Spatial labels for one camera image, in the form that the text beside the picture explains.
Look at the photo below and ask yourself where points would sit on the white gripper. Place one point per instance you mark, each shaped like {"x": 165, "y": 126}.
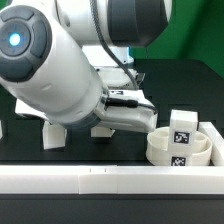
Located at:
{"x": 128, "y": 115}

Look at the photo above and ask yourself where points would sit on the white round stool seat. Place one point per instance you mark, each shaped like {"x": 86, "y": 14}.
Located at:
{"x": 157, "y": 150}

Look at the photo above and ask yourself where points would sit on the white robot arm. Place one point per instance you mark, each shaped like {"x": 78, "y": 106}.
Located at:
{"x": 42, "y": 62}

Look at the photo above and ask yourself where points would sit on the white marker sheet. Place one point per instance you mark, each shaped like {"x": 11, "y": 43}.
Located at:
{"x": 127, "y": 94}

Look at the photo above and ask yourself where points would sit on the white block at left edge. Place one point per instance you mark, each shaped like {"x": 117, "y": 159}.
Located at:
{"x": 1, "y": 133}

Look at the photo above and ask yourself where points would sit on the white front fence bar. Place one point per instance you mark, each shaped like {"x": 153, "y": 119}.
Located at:
{"x": 37, "y": 179}

